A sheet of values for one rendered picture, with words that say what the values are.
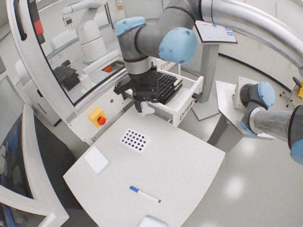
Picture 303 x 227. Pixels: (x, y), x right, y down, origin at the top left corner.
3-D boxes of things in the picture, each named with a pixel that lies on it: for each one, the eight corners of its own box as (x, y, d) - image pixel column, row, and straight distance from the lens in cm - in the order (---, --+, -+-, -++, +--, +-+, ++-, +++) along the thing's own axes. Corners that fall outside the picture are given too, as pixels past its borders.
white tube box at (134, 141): (152, 141, 58) (150, 137, 55) (143, 156, 56) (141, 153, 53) (130, 131, 63) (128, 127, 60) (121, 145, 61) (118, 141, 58)
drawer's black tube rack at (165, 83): (182, 88, 70) (182, 79, 66) (164, 108, 59) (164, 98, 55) (151, 77, 80) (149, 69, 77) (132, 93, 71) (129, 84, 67)
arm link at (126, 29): (128, 21, 26) (106, 24, 33) (138, 65, 29) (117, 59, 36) (154, 15, 31) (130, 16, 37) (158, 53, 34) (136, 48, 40)
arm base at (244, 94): (258, 85, 87) (265, 83, 79) (257, 109, 86) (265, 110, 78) (239, 82, 80) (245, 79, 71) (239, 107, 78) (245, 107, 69)
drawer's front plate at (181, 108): (201, 92, 73) (204, 76, 67) (176, 128, 54) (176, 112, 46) (198, 91, 73) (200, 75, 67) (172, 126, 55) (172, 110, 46)
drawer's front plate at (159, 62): (178, 59, 108) (178, 47, 104) (158, 74, 87) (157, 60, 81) (176, 58, 109) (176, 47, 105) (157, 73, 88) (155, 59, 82)
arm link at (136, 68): (119, 64, 33) (127, 51, 40) (123, 77, 35) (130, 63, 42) (148, 61, 31) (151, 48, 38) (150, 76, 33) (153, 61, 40)
